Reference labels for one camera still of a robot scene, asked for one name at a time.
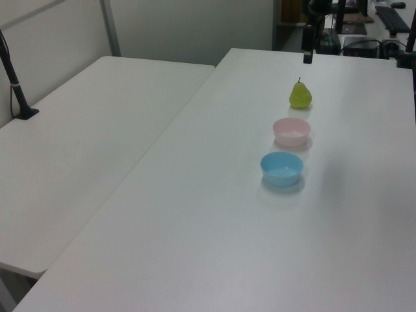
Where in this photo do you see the blue plastic bowl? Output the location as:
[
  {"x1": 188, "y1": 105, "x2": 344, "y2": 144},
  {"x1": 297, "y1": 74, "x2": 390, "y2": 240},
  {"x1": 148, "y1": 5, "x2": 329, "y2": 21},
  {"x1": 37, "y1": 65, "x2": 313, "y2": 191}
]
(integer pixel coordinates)
[{"x1": 260, "y1": 151, "x2": 304, "y2": 188}]

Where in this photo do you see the green pear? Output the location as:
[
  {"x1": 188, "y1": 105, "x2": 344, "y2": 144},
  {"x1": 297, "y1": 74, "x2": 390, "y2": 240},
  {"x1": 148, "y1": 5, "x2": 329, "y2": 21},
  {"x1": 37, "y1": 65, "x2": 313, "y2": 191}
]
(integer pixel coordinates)
[{"x1": 289, "y1": 77, "x2": 313, "y2": 110}]

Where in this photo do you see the black keyboard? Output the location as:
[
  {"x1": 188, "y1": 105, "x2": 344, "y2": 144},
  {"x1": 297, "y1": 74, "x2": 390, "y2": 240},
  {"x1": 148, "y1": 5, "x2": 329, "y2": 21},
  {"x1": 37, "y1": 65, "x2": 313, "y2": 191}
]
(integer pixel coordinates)
[{"x1": 374, "y1": 5, "x2": 411, "y2": 33}]

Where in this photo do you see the black camera on mount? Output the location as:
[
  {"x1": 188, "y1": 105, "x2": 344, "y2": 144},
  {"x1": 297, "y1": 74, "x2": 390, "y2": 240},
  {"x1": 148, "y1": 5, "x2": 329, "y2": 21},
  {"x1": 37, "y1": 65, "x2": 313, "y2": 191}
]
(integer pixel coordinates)
[{"x1": 379, "y1": 31, "x2": 401, "y2": 60}]

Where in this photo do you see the green circuit device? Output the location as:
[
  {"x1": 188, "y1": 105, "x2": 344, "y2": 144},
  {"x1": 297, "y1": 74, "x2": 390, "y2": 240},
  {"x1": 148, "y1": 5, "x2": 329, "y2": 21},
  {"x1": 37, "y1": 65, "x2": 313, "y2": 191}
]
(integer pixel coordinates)
[{"x1": 315, "y1": 28, "x2": 341, "y2": 55}]

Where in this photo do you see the black monitor stand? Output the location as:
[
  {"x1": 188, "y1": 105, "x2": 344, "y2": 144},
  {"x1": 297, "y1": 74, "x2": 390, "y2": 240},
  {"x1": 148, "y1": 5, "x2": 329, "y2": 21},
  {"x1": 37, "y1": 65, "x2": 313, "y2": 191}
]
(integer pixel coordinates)
[{"x1": 335, "y1": 0, "x2": 347, "y2": 34}]

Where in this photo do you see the grey partition post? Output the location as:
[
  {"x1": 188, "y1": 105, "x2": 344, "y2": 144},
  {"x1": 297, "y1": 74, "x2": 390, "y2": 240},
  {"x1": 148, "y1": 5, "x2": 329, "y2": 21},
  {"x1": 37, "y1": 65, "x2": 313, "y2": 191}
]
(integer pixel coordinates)
[{"x1": 99, "y1": 0, "x2": 122, "y2": 58}]

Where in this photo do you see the black box device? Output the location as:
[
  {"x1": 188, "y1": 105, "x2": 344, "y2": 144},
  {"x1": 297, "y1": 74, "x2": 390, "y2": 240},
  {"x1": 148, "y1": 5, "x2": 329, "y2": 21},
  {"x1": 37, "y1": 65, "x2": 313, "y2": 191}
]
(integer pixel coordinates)
[{"x1": 342, "y1": 36, "x2": 382, "y2": 59}]

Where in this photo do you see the black flat pad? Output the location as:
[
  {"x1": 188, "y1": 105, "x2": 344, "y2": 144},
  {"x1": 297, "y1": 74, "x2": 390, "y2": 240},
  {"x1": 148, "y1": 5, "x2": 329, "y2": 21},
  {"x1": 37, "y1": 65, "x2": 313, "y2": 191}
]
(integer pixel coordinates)
[{"x1": 339, "y1": 23, "x2": 369, "y2": 36}]

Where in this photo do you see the black camera stand clamp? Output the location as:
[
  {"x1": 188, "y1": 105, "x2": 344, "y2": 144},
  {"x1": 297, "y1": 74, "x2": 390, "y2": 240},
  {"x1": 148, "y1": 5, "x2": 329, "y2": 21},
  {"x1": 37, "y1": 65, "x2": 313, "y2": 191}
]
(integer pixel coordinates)
[{"x1": 395, "y1": 18, "x2": 416, "y2": 70}]

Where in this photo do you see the brown wooden board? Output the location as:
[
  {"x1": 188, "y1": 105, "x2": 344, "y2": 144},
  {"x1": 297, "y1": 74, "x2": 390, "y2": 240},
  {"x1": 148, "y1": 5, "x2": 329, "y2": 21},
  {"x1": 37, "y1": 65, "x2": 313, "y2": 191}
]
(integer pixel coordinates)
[{"x1": 341, "y1": 12, "x2": 375, "y2": 24}]

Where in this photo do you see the black pole with clamp base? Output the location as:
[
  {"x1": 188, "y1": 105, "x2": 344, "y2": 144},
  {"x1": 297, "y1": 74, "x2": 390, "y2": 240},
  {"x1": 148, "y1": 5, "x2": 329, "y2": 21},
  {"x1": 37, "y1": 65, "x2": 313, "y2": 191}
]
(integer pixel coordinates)
[{"x1": 0, "y1": 29, "x2": 40, "y2": 122}]

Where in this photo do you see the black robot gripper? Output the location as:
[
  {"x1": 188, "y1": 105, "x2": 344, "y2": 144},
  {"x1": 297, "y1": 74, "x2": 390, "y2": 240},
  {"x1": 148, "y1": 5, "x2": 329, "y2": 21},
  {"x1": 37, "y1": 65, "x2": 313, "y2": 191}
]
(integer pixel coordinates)
[{"x1": 302, "y1": 0, "x2": 333, "y2": 64}]

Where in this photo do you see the pink plastic bowl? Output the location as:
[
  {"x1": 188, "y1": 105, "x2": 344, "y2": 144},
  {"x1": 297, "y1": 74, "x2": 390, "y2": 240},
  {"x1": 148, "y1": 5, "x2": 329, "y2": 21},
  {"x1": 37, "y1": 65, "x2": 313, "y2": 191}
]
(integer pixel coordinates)
[{"x1": 272, "y1": 117, "x2": 312, "y2": 148}]

